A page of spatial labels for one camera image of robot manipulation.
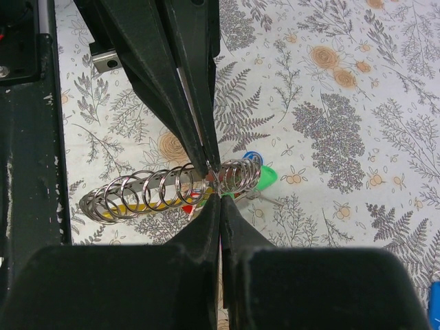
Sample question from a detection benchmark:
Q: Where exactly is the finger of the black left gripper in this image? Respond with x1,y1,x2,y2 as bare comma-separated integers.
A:
155,1,221,172
75,1,196,159

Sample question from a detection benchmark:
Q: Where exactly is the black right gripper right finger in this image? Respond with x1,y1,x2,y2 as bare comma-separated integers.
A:
221,196,430,329

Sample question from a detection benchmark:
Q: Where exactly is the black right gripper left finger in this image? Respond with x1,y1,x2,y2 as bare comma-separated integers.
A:
1,195,220,329

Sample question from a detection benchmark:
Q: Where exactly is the spiral keyring with yellow handle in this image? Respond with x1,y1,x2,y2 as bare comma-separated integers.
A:
79,152,278,225

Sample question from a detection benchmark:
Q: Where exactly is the floral table mat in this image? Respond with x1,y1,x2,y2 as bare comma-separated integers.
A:
54,0,440,330

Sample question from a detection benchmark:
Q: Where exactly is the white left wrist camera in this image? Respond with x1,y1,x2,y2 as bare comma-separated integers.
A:
89,41,122,73

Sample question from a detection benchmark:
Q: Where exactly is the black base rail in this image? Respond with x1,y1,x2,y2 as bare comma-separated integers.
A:
1,1,72,297

